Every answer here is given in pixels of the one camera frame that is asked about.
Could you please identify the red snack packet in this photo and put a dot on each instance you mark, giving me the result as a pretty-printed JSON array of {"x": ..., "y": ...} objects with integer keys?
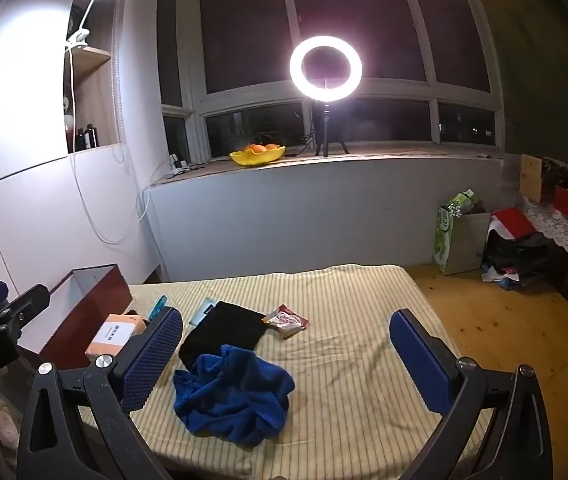
[{"x": 285, "y": 321}]

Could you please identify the yellow fruit bowl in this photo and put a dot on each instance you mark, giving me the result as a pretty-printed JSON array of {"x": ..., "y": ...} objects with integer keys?
[{"x": 258, "y": 154}]

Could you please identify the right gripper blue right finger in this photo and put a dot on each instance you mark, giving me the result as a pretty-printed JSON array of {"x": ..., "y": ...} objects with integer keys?
[{"x": 493, "y": 424}]

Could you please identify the dark bottles on shelf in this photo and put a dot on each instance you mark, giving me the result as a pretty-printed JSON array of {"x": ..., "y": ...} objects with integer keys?
[{"x": 85, "y": 139}]

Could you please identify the ring light on tripod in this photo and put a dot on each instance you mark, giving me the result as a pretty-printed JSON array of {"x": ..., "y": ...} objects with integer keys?
[{"x": 325, "y": 69}]

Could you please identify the blue collapsible silicone funnel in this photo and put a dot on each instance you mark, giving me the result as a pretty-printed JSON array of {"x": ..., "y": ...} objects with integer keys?
[{"x": 158, "y": 306}]

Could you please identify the cotton balls plastic bag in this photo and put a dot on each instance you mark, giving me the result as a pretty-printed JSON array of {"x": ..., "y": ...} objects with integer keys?
[{"x": 200, "y": 313}]

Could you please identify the black cloth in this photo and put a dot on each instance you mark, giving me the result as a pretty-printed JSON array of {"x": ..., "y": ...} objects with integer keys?
[{"x": 224, "y": 324}]

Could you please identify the pile of clothes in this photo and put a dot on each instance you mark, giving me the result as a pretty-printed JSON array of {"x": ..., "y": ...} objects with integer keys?
[{"x": 515, "y": 254}]

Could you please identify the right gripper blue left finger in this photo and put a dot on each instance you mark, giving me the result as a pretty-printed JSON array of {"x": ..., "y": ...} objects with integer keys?
[{"x": 53, "y": 443}]

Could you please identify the green white paper bag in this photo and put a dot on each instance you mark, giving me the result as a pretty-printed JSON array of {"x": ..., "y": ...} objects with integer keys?
[{"x": 462, "y": 226}]

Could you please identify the dark red cardboard box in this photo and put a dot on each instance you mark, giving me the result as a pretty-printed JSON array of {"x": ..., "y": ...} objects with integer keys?
[{"x": 79, "y": 305}]

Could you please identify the orange white tissue pack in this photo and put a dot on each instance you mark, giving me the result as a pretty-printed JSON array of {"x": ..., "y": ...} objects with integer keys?
[{"x": 114, "y": 334}]

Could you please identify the brown cardboard box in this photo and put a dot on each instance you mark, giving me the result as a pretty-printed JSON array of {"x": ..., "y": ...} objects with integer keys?
[{"x": 537, "y": 178}]

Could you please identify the blue towel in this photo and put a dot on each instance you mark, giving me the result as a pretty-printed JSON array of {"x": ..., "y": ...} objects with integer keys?
[{"x": 235, "y": 396}]

